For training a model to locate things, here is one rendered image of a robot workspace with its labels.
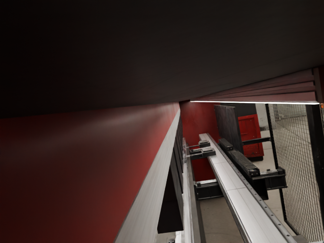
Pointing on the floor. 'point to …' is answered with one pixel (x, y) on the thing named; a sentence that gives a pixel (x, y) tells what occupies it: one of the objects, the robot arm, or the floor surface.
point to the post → (317, 148)
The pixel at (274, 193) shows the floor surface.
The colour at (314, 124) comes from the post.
